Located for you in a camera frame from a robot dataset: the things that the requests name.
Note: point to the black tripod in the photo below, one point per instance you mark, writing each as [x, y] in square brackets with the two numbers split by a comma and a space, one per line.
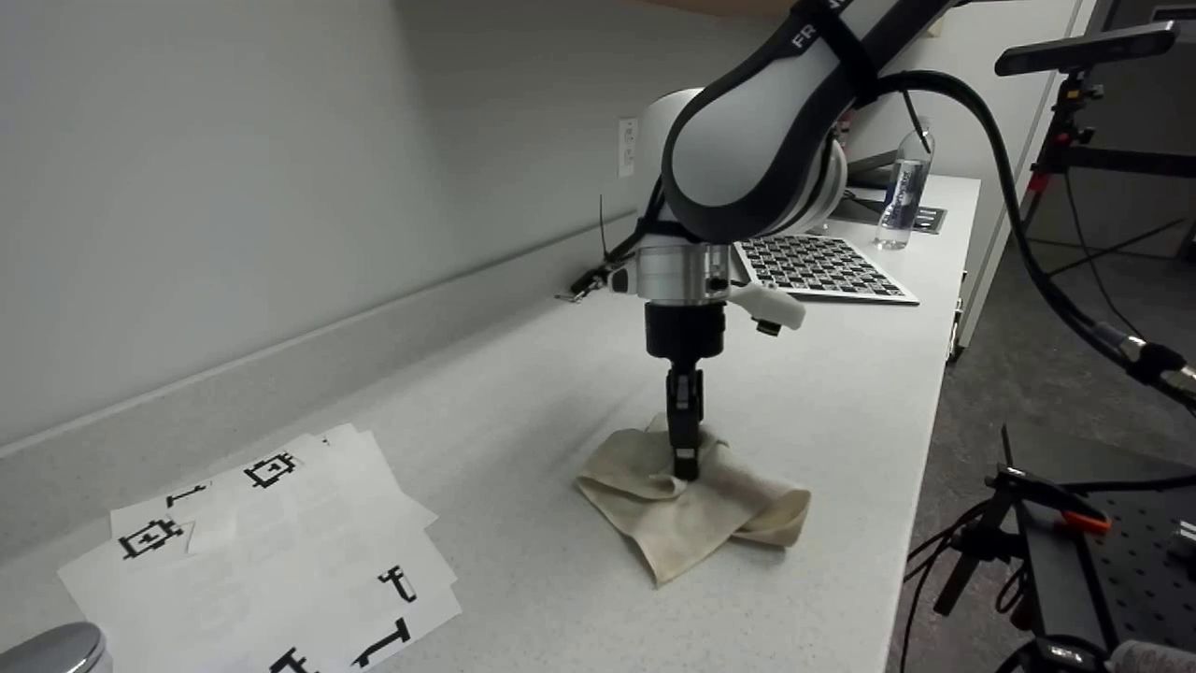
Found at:
[1052, 583]

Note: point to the clear plastic water bottle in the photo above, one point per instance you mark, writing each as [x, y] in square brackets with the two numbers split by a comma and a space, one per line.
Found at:
[902, 206]

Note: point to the black camera stand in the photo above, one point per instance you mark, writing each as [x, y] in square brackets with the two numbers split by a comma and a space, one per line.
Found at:
[1142, 163]

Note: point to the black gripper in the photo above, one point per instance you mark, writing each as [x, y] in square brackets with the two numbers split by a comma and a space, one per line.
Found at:
[685, 330]

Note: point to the white printed marker paper sheets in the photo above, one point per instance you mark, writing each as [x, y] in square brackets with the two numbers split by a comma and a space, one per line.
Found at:
[310, 535]

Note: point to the black stereo camera bar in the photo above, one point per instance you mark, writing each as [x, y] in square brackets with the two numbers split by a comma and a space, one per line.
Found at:
[1097, 45]

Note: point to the grey padded object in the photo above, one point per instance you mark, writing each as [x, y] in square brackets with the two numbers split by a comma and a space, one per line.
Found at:
[1151, 657]

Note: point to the black perforated breadboard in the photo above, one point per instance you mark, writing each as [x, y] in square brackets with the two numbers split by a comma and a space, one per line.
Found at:
[1151, 573]

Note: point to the beige cloth towel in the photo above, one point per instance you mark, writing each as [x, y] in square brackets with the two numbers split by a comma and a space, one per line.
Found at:
[672, 526]

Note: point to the black rod tool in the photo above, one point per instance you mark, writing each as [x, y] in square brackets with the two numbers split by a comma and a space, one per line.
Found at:
[590, 280]

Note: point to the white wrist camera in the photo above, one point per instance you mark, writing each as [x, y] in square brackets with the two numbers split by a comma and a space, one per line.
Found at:
[766, 305]

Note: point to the checkerboard calibration board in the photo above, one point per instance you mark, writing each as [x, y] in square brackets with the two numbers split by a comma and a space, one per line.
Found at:
[844, 266]

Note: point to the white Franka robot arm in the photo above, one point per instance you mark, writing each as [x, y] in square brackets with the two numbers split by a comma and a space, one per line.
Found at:
[750, 150]

